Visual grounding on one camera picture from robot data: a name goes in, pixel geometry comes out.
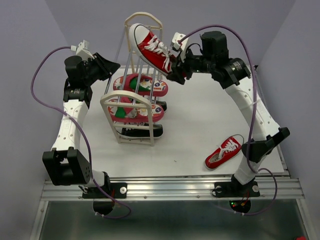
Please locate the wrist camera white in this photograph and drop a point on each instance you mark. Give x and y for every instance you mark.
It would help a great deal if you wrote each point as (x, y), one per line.
(179, 43)
(82, 50)

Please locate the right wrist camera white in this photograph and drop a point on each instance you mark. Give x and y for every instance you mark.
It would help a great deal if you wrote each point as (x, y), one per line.
(179, 43)

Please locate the pink green flip-flop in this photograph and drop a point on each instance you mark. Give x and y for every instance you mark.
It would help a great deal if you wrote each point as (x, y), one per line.
(159, 88)
(134, 115)

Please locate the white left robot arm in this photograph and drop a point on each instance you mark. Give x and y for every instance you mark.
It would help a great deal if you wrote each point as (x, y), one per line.
(65, 164)

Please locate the red sneaker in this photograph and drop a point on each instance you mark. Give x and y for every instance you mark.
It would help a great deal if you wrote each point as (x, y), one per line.
(224, 152)
(151, 49)

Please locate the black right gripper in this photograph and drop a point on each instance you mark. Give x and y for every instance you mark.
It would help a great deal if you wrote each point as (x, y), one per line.
(179, 65)

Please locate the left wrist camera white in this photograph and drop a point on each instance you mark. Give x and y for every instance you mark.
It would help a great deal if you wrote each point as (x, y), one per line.
(82, 50)

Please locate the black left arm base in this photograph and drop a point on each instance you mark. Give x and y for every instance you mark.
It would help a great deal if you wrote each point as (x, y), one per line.
(103, 205)

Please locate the aluminium mounting rail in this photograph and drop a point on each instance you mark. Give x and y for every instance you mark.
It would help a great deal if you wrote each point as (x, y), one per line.
(178, 189)

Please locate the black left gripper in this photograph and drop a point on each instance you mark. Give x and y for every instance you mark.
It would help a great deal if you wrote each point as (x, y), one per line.
(108, 68)

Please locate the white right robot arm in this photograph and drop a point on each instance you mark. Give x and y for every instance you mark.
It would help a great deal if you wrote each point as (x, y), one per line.
(238, 81)

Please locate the cream and chrome shoe shelf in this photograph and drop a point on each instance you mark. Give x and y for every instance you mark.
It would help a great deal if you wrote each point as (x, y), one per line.
(128, 99)

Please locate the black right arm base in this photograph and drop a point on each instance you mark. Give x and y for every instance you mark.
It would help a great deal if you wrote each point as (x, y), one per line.
(239, 195)

